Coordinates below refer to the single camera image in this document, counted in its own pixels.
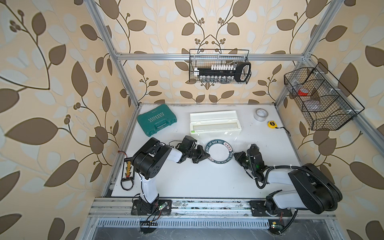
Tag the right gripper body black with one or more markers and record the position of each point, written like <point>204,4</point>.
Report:
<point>250,166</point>

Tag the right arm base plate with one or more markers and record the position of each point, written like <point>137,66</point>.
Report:
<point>267,208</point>

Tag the white plate dark green rim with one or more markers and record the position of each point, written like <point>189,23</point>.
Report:
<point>221,152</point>

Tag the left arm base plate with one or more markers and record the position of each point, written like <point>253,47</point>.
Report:
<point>142,208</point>

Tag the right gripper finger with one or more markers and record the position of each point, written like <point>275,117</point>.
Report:
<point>243,162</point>
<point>241,156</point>

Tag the grey duct tape roll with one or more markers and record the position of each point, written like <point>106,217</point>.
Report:
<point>261,114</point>

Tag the black wire basket wall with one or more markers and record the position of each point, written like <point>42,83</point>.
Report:
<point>207,57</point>
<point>330,105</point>

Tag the black wire basket back wall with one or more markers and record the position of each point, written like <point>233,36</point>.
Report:
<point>207,57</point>

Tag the black wire basket right wall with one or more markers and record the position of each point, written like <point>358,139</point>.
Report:
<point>330,105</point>

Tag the white plastic wrap dispenser box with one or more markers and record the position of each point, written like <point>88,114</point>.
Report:
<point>215,122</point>

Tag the green plastic tool case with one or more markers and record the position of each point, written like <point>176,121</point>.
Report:
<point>157,119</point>

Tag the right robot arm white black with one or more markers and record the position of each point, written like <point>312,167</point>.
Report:
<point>313,191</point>

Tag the red item in basket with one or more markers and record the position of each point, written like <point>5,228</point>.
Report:
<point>303,92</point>

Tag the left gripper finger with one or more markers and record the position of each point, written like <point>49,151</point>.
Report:
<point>202,152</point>
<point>200,158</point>

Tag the yellow tape measure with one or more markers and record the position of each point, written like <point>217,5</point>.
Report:
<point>272,125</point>

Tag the black socket set holder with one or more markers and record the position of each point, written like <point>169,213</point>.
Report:
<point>236,73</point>

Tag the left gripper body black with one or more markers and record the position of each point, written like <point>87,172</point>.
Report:
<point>193,153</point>

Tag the aluminium frame front rail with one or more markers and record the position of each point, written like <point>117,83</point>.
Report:
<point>207,208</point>

